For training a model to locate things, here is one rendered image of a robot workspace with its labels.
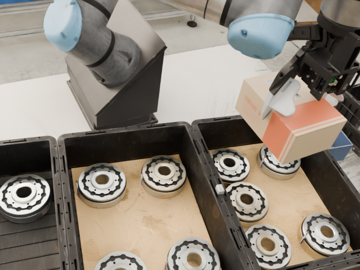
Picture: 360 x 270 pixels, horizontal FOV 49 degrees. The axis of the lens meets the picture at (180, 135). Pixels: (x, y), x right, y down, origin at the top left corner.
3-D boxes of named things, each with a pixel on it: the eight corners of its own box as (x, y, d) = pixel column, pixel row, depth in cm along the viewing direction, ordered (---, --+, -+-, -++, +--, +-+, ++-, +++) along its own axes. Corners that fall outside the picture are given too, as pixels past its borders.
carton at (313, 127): (234, 107, 79) (243, 78, 74) (280, 96, 84) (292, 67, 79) (281, 165, 70) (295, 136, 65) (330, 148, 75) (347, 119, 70)
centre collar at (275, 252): (251, 237, 80) (252, 235, 80) (272, 232, 81) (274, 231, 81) (261, 259, 77) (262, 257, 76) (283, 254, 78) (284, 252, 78)
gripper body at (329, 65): (315, 105, 62) (349, 39, 54) (283, 73, 67) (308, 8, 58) (349, 95, 65) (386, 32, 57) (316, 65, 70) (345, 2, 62)
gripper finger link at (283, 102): (268, 133, 65) (308, 92, 62) (249, 110, 69) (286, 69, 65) (277, 136, 67) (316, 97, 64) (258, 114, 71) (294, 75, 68)
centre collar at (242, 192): (231, 194, 87) (231, 193, 86) (249, 188, 89) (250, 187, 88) (242, 212, 84) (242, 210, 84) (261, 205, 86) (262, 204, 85)
